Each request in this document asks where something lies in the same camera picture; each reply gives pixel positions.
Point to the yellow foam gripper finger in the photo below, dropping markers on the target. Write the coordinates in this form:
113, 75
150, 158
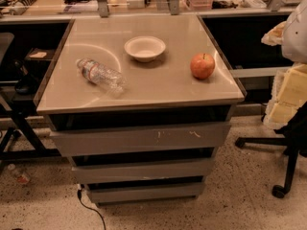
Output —
289, 93

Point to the grey bottom drawer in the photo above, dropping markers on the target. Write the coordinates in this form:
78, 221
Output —
146, 193

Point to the grey drawer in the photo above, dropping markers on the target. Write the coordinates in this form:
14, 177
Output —
143, 171
146, 193
140, 138

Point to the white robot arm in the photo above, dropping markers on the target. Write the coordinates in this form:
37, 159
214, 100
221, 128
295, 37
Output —
291, 35

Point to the grey drawer cabinet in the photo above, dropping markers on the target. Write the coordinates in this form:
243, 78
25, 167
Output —
158, 93

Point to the grey middle drawer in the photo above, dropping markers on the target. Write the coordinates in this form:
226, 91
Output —
143, 171

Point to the grey top drawer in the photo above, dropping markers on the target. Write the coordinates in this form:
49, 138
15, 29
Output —
140, 138

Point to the black office chair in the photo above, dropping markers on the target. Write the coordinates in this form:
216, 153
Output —
294, 139

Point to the red apple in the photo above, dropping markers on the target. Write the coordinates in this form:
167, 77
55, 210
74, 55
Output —
202, 66

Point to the white paper bowl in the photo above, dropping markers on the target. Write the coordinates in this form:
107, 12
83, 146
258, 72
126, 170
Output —
144, 48

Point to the clear plastic water bottle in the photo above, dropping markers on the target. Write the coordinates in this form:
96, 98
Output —
110, 80

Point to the small bottle on floor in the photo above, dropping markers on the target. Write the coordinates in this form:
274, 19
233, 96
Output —
19, 175

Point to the long back workbench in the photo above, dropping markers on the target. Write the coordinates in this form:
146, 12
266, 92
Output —
57, 9

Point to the black desk frame left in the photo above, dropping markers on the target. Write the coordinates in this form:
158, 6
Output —
21, 127

